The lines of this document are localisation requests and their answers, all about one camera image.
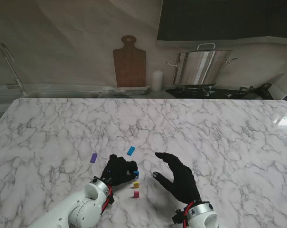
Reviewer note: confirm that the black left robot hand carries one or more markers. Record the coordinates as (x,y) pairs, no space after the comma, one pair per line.
(117,171)

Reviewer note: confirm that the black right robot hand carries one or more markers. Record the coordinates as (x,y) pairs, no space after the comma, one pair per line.
(182,183)

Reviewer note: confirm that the blue domino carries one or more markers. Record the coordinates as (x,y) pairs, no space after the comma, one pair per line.
(136,173)
(131,150)

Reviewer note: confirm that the yellow domino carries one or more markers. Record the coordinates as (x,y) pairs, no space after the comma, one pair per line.
(136,185)

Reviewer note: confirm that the pink domino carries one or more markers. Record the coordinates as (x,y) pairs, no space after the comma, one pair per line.
(136,194)

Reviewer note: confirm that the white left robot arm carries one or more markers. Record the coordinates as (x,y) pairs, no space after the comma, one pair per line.
(79,206)

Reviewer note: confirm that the purple domino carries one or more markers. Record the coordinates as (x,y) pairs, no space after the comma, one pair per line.
(93,157)

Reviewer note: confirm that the stack of white plates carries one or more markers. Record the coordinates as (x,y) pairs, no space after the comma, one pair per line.
(131,90)

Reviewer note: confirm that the black gas stove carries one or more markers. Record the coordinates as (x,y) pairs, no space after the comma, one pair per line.
(197,93)

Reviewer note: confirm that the steel kitchen sink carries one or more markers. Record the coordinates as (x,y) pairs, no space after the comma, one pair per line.
(62,94)

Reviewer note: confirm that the white cylindrical candle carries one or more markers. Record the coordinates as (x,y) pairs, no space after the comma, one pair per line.
(157,80)

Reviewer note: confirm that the brown wooden cutting board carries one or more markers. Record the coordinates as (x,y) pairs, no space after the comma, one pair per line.
(130,69)

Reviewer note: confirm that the large steel stock pot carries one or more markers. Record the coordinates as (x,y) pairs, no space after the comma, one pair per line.
(200,67)

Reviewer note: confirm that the black frying pan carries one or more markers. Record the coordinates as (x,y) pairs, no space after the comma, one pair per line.
(259,93)

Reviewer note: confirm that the chrome kitchen faucet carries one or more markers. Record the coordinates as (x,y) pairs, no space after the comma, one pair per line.
(14,71)

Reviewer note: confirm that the dark range hood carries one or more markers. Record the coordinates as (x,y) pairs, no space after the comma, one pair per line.
(228,19)

